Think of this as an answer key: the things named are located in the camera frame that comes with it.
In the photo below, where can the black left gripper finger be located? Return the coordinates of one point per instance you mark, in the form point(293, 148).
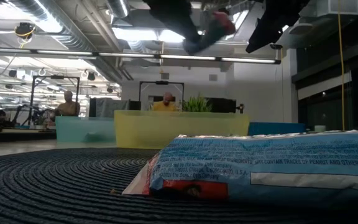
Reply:
point(190, 37)

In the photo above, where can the grey covered equipment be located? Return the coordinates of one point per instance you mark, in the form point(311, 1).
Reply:
point(110, 107)

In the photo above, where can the black clamp knob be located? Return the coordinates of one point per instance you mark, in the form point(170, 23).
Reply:
point(240, 108)

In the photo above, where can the green artificial potted plant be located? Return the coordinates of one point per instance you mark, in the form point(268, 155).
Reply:
point(197, 106)

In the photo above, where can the black background robot arm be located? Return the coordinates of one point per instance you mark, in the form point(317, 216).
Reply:
point(39, 116)

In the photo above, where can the grey square wall vent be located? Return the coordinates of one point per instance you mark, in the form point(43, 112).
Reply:
point(213, 77)
point(165, 76)

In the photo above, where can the teal translucent plastic tray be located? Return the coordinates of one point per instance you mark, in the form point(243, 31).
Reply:
point(70, 129)

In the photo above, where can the round dark woven placemat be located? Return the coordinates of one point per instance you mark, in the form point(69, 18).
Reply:
point(42, 186)

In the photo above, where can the dark low workbench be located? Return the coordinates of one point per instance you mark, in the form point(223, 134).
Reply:
point(17, 137)

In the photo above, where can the white ceiling air unit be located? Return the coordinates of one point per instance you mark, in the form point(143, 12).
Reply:
point(337, 6)

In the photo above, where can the black gantry frame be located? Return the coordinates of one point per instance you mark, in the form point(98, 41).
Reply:
point(162, 82)
point(56, 77)

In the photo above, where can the black flat screen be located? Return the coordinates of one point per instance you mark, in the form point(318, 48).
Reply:
point(222, 105)

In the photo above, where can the yellow translucent plastic tray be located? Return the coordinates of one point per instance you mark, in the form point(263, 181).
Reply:
point(154, 129)

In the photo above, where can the red and green granola bar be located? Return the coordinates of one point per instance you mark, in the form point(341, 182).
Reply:
point(217, 28)

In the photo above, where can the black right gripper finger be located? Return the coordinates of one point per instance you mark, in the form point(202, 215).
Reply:
point(263, 31)

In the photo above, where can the dark blue plastic tray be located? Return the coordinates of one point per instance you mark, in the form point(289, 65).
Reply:
point(275, 128)

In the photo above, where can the light blue granola bar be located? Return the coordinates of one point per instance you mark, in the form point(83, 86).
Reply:
point(275, 158)

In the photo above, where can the silver ribbed air duct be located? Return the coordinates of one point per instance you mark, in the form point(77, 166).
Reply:
point(67, 37)
point(118, 7)

